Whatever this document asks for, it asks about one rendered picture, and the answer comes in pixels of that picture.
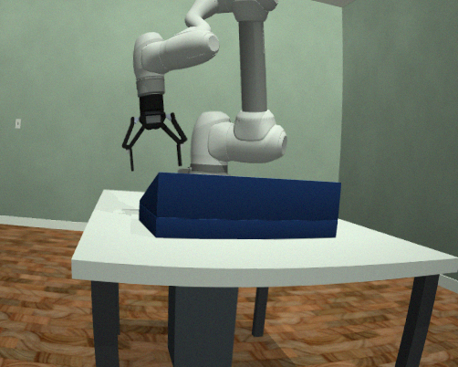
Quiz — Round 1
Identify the blue switch panel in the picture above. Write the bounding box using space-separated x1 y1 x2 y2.
139 173 341 239

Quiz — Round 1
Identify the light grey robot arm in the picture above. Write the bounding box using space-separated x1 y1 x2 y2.
133 0 287 176

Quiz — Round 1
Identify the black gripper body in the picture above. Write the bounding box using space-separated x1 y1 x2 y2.
139 94 164 130

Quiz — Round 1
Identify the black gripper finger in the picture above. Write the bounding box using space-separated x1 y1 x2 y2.
122 117 148 171
158 112 187 166

